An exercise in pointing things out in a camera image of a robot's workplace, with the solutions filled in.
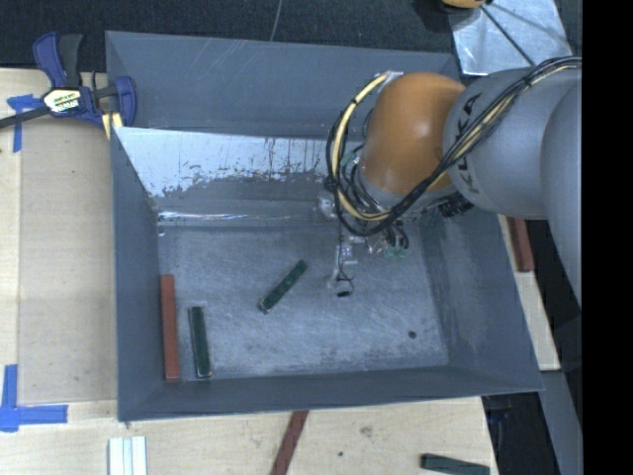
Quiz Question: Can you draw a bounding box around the black cylinder on white bracket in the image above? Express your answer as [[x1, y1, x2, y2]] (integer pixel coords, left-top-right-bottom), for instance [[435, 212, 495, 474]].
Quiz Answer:
[[436, 194, 475, 219]]

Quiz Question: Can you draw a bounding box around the pale wood board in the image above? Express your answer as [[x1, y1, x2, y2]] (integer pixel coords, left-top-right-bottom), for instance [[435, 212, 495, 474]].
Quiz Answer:
[[17, 115, 120, 406]]

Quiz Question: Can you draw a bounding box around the dark green flat block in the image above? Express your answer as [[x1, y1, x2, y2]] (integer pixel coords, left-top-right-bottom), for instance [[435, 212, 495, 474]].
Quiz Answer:
[[257, 258, 311, 316], [419, 452, 492, 475], [187, 305, 215, 381]]

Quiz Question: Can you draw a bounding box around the grey metal bin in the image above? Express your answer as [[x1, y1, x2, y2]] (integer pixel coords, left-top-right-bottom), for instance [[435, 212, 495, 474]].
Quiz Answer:
[[103, 30, 546, 423]]

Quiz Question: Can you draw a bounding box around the red-brown flat block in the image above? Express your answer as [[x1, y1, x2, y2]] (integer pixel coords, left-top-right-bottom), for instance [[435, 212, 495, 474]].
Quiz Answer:
[[507, 217, 536, 273], [158, 273, 182, 384], [268, 409, 311, 475]]

